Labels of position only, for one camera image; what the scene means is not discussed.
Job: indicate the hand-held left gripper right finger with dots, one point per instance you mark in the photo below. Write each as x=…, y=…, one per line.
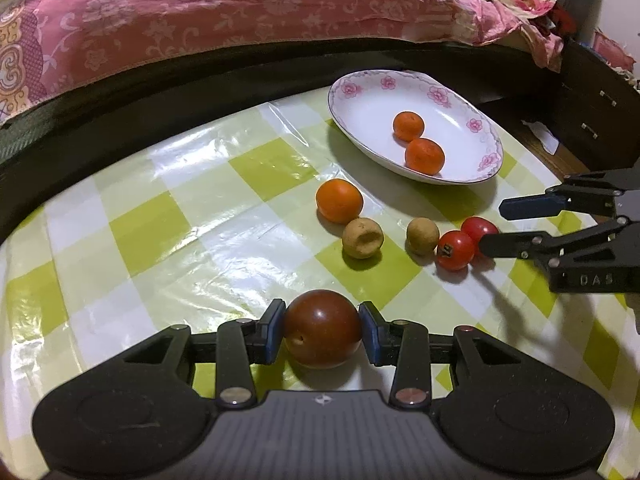
x=369, y=332

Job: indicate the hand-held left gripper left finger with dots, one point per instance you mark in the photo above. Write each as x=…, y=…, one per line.
x=274, y=332

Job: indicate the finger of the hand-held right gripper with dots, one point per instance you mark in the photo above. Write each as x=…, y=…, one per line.
x=510, y=246
x=530, y=206

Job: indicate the red cherry tomato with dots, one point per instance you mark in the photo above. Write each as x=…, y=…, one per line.
x=455, y=251
x=477, y=227

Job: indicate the dark red plum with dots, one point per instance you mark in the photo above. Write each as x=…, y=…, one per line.
x=322, y=327

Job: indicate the smooth brown round fruit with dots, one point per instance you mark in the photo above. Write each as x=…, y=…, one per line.
x=422, y=236

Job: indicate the dented brown round fruit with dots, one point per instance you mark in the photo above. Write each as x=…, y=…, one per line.
x=362, y=240

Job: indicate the large orange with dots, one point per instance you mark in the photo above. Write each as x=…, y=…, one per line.
x=339, y=201

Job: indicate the white floral plate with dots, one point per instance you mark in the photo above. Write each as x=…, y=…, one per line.
x=370, y=110

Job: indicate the white paper scrap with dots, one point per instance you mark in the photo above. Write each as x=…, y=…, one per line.
x=542, y=135

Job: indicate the small tangerine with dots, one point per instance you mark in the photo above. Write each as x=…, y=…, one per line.
x=408, y=126
x=425, y=156

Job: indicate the dark wooden nightstand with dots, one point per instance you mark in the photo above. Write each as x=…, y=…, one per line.
x=600, y=110

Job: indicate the pink item on nightstand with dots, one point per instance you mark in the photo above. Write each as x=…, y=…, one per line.
x=612, y=50

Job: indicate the red cloth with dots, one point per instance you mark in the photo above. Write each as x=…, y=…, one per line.
x=562, y=20

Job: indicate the bed with pink quilt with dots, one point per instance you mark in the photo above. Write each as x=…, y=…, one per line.
x=125, y=105

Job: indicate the pink floral bedsheet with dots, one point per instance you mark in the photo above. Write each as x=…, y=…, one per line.
x=225, y=10

